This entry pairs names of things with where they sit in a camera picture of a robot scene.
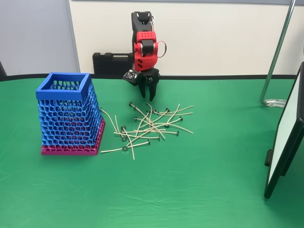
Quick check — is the black plastic tool case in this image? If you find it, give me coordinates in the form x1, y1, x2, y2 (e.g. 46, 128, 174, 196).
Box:
92, 52, 134, 76

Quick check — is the white and red servo cable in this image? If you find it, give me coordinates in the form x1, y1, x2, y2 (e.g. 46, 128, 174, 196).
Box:
149, 15, 168, 59

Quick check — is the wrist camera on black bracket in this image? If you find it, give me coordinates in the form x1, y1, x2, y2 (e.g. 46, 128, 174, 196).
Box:
122, 69, 139, 86

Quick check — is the green cloth with black edge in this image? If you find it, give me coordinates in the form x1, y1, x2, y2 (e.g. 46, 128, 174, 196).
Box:
0, 73, 304, 228

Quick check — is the silver metal stand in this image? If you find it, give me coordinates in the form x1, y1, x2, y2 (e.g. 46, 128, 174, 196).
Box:
259, 0, 297, 109

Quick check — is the blue and magenta lattice basket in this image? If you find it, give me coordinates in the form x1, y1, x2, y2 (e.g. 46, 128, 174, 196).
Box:
35, 72, 106, 156

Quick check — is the black framed white light panel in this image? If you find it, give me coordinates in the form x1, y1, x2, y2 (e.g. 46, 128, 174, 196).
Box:
264, 61, 304, 200

